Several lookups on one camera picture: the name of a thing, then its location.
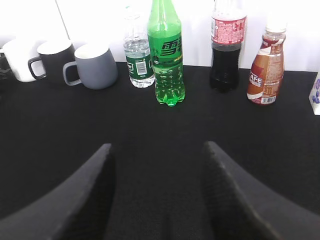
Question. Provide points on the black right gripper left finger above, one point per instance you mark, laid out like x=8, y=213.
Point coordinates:
x=77, y=209

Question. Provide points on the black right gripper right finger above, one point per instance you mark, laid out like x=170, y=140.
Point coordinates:
x=240, y=207

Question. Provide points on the white mug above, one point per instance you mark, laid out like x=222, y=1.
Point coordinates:
x=18, y=52

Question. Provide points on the green soda bottle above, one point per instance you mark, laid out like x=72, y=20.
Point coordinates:
x=164, y=32

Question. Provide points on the black tablecloth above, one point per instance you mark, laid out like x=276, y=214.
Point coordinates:
x=152, y=187

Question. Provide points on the white carton box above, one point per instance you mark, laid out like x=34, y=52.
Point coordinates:
x=314, y=96

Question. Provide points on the brown coffee drink bottle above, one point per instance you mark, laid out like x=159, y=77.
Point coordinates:
x=267, y=70

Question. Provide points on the grey mug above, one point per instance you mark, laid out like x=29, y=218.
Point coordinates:
x=96, y=67

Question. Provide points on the black mug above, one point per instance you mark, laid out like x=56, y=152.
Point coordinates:
x=53, y=54

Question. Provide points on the clear water bottle green label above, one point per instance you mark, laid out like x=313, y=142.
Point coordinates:
x=136, y=49

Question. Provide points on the dark cola bottle red label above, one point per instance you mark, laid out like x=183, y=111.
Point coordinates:
x=228, y=29

